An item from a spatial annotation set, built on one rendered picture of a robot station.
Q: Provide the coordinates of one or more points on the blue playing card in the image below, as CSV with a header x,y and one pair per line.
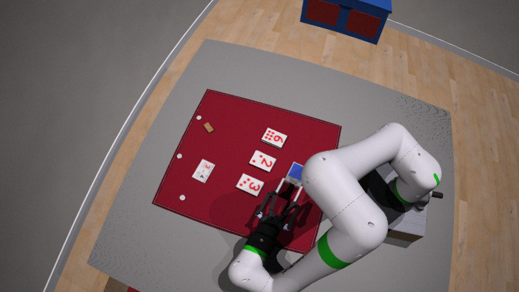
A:
x,y
295,171

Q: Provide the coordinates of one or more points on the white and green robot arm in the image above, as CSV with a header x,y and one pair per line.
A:
x,y
331,178

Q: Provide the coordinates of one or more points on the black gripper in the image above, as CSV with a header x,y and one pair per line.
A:
x,y
273,220

